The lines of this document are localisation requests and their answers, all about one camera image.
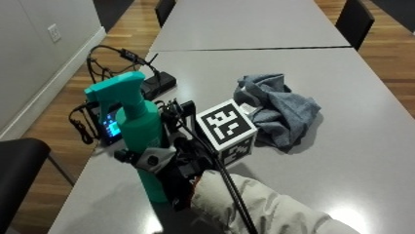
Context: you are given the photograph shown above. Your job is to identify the teal spray bottle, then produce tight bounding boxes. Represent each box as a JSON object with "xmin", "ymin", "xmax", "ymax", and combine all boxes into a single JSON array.
[{"xmin": 82, "ymin": 71, "xmax": 171, "ymax": 205}]

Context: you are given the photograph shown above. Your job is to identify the black box device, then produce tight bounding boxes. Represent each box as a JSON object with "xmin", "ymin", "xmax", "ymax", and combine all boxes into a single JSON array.
[{"xmin": 138, "ymin": 71, "xmax": 179, "ymax": 101}]

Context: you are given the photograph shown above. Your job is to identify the white marker cube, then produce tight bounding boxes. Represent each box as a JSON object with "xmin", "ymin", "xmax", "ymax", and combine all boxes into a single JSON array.
[{"xmin": 194, "ymin": 98, "xmax": 259, "ymax": 169}]

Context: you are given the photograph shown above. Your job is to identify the black device with blue display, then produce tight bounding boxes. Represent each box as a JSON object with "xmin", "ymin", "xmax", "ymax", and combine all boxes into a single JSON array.
[{"xmin": 88, "ymin": 101, "xmax": 127, "ymax": 146}]

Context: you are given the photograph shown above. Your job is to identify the grey cloth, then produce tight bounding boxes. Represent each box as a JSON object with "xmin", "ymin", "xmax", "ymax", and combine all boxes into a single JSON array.
[{"xmin": 233, "ymin": 73, "xmax": 324, "ymax": 151}]

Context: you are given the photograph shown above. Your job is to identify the black chair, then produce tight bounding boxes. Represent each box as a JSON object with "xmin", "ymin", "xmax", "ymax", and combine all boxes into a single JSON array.
[
  {"xmin": 334, "ymin": 0, "xmax": 376, "ymax": 52},
  {"xmin": 0, "ymin": 137, "xmax": 78, "ymax": 234},
  {"xmin": 153, "ymin": 0, "xmax": 178, "ymax": 29}
]

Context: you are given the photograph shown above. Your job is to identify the black coiled cable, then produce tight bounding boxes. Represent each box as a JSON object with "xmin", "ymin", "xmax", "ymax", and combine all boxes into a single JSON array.
[{"xmin": 68, "ymin": 101, "xmax": 104, "ymax": 146}]

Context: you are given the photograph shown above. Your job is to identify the black looped cable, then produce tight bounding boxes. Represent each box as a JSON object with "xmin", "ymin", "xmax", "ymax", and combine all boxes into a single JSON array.
[{"xmin": 85, "ymin": 44, "xmax": 162, "ymax": 86}]

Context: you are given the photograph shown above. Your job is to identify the black glove cable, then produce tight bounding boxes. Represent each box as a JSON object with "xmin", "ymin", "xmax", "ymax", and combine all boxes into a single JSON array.
[{"xmin": 175, "ymin": 119, "xmax": 260, "ymax": 234}]

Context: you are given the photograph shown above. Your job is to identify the white wall outlet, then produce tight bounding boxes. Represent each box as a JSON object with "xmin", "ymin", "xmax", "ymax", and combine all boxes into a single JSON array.
[{"xmin": 46, "ymin": 22, "xmax": 64, "ymax": 44}]

